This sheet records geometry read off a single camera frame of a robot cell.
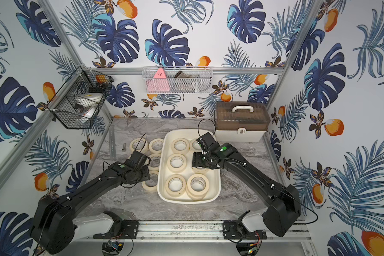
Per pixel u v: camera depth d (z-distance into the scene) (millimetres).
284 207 394
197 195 802
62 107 750
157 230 759
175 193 823
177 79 925
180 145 1032
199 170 908
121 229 704
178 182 881
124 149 1026
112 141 1087
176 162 966
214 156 547
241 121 925
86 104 814
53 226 402
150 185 876
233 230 737
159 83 899
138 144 1033
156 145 1057
